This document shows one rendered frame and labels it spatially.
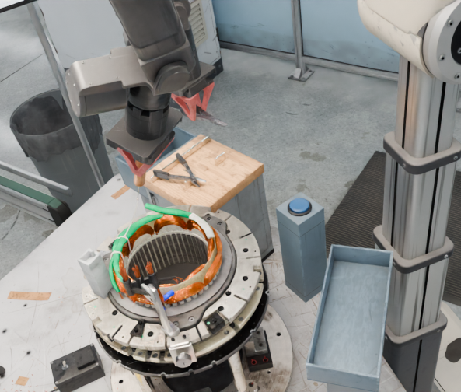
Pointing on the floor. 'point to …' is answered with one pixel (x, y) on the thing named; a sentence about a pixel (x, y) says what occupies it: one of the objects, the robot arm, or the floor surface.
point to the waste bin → (74, 168)
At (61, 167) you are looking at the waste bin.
